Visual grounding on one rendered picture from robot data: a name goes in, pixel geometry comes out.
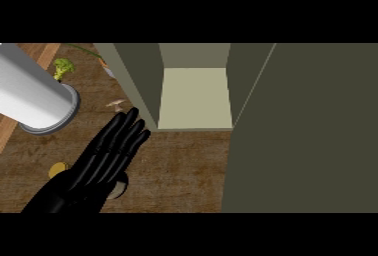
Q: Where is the orange carrot with green top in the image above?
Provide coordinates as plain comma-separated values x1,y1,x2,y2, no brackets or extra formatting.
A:
65,42,110,70

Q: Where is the yellow round disc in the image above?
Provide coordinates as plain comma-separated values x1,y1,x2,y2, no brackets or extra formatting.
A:
47,161,72,180

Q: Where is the green broccoli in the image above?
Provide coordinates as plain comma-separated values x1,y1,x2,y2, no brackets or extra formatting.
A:
51,57,76,82

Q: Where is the pale grey bowl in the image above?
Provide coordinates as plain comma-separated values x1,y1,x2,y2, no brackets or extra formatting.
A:
102,65,119,80

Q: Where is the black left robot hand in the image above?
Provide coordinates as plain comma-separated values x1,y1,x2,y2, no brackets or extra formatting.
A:
20,106,152,214

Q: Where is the dark olive cabinet door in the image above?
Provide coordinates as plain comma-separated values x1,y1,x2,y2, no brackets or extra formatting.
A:
220,42,378,214

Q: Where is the olive open cabinet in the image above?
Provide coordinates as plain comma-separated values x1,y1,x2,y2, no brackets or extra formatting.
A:
91,42,277,132

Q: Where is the white cylinder with grey rim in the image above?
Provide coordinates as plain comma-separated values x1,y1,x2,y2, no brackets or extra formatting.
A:
0,42,82,136

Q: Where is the beige mushroom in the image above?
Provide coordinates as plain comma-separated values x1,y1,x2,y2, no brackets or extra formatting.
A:
104,98,127,113

